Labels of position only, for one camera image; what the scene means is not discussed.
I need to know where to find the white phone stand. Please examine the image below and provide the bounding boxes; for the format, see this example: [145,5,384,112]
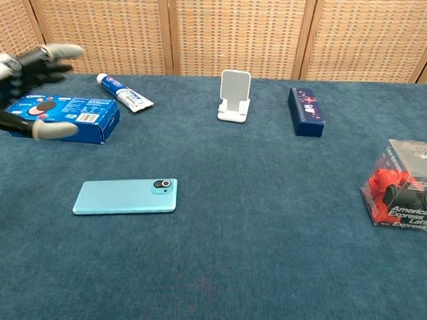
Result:
[216,69,252,124]

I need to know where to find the woven bamboo folding screen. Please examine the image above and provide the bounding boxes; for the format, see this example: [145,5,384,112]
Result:
[0,0,427,92]

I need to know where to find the clear box with red toy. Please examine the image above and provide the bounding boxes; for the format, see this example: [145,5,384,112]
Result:
[358,137,427,233]

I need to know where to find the light blue smartphone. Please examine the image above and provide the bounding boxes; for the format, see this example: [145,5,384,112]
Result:
[71,173,179,221]

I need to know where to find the blue Oreo cookie box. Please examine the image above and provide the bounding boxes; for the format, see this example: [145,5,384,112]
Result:
[4,92,122,146]

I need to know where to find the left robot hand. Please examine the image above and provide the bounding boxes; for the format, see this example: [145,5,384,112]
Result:
[0,40,87,144]

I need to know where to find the dark blue toothpaste box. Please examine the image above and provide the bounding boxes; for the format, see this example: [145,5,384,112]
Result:
[285,86,328,139]

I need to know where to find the blue felt table mat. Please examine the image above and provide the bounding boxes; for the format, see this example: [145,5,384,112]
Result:
[0,60,427,320]

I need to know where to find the white blue toothpaste tube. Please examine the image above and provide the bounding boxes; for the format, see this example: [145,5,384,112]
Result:
[94,72,156,115]

